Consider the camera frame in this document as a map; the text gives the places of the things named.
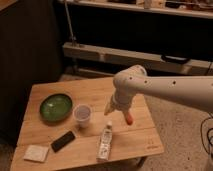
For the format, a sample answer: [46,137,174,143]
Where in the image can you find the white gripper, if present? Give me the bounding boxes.
[104,91,134,122]

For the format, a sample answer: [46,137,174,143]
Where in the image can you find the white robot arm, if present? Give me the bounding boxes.
[104,65,213,124]

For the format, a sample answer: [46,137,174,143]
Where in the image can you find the clear plastic cup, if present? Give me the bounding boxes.
[73,104,91,128]

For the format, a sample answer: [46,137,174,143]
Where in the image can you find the white bottle with label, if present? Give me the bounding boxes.
[97,121,112,162]

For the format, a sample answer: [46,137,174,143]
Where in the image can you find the low white shelf bench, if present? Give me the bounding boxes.
[63,42,213,75]

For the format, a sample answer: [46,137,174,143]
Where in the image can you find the black rectangular phone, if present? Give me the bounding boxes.
[51,131,75,152]

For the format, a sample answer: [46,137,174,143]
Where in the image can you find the green bowl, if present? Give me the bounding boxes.
[39,93,73,122]

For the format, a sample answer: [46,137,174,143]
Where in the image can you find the black object on bench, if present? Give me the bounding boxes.
[161,55,190,64]

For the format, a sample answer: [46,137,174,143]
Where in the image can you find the metal stand pole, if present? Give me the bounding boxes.
[64,0,77,46]

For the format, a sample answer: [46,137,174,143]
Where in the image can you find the beige square sponge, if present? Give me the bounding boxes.
[23,145,49,162]

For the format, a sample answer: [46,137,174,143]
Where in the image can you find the black cables on floor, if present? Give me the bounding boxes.
[199,113,213,156]

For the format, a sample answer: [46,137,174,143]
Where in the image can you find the upper wall shelf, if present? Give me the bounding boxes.
[57,0,213,19]

